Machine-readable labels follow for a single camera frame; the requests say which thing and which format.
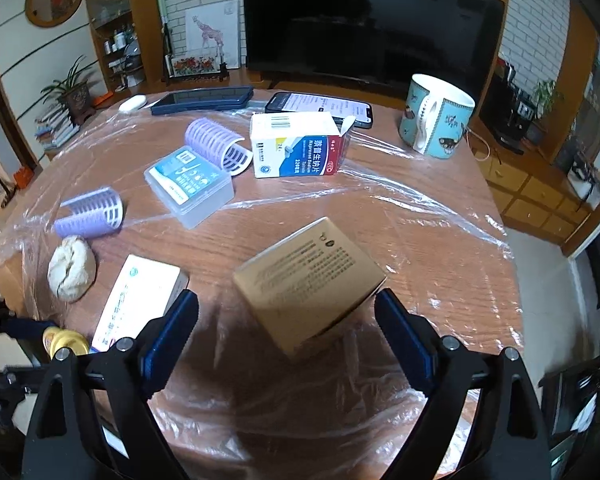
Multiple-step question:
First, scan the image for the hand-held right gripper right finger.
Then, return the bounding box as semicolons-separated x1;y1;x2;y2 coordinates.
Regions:
374;287;551;480

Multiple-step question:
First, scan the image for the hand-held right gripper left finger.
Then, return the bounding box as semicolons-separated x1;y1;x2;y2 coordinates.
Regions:
22;289;199;480

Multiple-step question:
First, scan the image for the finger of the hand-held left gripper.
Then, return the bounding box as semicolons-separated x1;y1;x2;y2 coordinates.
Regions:
0;296;48;342
0;364;46;431

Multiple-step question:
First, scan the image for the yellow round container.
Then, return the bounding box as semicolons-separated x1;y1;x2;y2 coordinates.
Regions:
42;326;90;359

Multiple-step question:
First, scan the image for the brown cardboard box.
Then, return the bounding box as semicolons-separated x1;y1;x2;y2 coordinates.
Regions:
232;216;388;361

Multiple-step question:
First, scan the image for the flat white paper box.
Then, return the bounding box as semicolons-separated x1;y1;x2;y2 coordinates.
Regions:
90;254;190;353

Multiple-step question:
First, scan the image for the white crumpled dough lump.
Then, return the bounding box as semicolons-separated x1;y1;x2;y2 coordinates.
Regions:
47;235;97;303

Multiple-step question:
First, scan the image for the purple hair roller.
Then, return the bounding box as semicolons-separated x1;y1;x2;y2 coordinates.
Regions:
184;118;254;176
53;187;126;239

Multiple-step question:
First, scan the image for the clear plastic floss box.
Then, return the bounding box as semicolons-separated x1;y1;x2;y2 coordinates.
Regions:
144;146;235;230

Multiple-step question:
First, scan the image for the wooden cabinet with drawers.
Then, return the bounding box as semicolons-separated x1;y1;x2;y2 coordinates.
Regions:
472;122;598;256

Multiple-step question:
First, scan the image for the stack of books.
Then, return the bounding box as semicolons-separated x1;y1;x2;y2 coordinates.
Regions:
34;106;81;151

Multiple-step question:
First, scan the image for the white blue red medicine box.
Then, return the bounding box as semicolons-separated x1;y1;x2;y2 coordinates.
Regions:
250;111;357;179

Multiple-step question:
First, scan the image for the teal patterned mug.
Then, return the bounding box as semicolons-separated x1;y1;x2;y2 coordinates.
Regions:
398;73;476;159

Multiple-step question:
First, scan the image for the dark blue smartphone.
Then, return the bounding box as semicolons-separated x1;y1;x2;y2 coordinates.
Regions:
150;86;254;117

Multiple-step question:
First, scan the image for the potted plant with long leaves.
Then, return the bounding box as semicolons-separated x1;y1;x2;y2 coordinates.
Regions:
41;55;101;126

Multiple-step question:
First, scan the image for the smartphone with lit screen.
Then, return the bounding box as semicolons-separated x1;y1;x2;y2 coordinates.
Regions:
264;91;374;130

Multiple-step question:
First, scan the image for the framed red flower picture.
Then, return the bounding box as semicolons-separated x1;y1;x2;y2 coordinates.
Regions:
161;52;231;86

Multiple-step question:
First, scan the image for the small leafy potted plant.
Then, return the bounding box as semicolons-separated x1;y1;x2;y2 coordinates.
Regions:
525;79;565;145

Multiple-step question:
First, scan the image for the wooden shelf with bottles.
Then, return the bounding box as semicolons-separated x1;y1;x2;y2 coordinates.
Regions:
82;0;148;93

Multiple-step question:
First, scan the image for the giraffe painting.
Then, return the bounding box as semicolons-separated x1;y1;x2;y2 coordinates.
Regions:
185;0;242;68

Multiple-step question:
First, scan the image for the black flat television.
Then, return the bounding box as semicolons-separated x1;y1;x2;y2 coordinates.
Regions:
242;0;506;100

